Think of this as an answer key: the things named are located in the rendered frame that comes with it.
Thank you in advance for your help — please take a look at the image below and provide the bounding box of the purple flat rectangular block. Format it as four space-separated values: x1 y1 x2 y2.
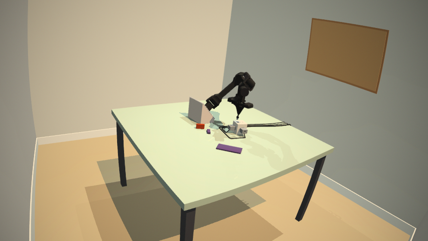
216 144 242 154

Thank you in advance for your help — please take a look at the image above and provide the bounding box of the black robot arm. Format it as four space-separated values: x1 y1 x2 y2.
205 72 255 111

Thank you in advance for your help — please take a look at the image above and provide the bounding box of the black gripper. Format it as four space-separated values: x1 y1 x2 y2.
227 92 253 114

